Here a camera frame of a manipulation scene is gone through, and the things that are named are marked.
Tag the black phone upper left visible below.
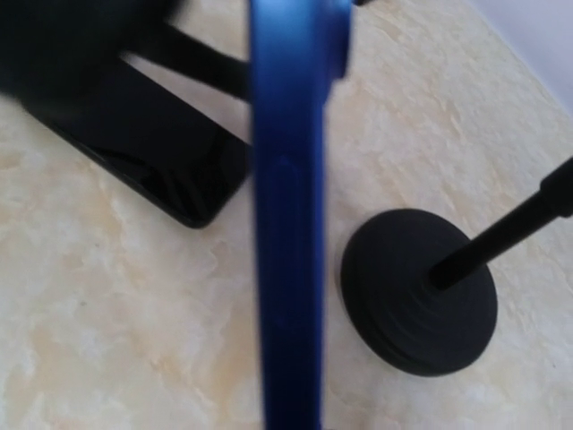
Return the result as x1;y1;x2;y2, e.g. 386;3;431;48
24;61;250;229

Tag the black pole phone stand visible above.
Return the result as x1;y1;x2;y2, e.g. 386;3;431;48
340;160;572;377

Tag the black phone blue edge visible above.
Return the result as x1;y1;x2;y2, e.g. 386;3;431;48
250;1;352;429

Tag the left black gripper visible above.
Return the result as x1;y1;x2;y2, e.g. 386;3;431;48
1;1;250;108

